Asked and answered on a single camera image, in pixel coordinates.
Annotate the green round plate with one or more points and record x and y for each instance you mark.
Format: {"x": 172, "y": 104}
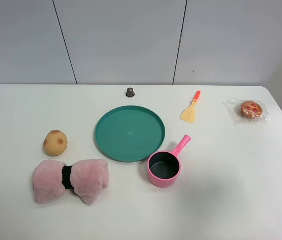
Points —
{"x": 129, "y": 134}

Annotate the pink toy saucepan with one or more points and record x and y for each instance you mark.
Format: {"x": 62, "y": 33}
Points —
{"x": 163, "y": 167}

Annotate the pink towel black band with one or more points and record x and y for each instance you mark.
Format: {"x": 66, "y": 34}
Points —
{"x": 87, "y": 178}

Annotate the small grey metal cap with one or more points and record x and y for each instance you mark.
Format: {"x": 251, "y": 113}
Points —
{"x": 130, "y": 92}

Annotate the yellow toy spatula orange handle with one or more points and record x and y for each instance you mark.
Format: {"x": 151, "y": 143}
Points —
{"x": 189, "y": 114}

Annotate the toy potato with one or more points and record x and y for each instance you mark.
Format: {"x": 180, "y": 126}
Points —
{"x": 55, "y": 143}

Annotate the wrapped pastry in plastic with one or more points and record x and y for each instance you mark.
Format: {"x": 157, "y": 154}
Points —
{"x": 247, "y": 111}

